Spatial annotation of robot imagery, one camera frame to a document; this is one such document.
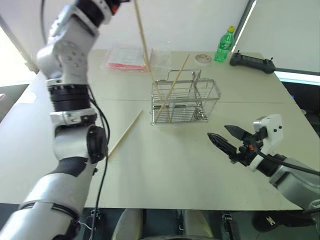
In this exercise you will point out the plastic bag with red contents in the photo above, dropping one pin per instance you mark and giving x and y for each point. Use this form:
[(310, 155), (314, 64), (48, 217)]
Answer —
[(127, 58)]

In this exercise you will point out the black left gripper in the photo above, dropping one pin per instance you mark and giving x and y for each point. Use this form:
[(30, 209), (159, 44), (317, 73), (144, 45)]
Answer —
[(119, 3)]

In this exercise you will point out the metal spoon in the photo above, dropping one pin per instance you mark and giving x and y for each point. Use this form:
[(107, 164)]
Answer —
[(194, 80)]

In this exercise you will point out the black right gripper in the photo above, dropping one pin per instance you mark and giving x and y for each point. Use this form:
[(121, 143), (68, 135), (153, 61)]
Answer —
[(247, 150)]

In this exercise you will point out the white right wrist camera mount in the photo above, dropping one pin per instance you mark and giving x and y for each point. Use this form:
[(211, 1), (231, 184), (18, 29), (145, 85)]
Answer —
[(271, 135)]

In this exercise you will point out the clear plastic bag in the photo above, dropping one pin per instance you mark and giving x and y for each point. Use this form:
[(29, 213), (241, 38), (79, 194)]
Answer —
[(162, 58)]

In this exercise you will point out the black table clamp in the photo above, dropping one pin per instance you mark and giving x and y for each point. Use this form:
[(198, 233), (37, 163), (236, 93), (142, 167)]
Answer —
[(95, 217), (179, 221), (230, 225)]

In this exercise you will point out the dark rounded shape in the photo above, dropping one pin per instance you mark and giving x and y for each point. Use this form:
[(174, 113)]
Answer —
[(280, 221)]

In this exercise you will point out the dark window frame post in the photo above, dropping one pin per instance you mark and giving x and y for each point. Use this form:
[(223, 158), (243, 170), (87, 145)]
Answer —
[(246, 23)]

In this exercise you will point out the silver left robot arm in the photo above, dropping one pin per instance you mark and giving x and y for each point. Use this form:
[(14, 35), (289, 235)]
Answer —
[(67, 50)]

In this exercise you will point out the long wooden chopstick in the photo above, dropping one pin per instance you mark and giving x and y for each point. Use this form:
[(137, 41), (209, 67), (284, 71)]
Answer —
[(178, 72), (126, 132), (141, 30)]

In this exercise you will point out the grey rounded shape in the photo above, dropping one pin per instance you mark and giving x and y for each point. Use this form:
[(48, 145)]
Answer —
[(200, 225), (128, 225)]

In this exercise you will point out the green plastic bottle yellow cap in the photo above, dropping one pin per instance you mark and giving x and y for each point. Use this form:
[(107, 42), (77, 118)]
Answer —
[(223, 46)]

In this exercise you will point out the black remote controller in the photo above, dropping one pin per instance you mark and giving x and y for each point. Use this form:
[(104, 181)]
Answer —
[(250, 62)]

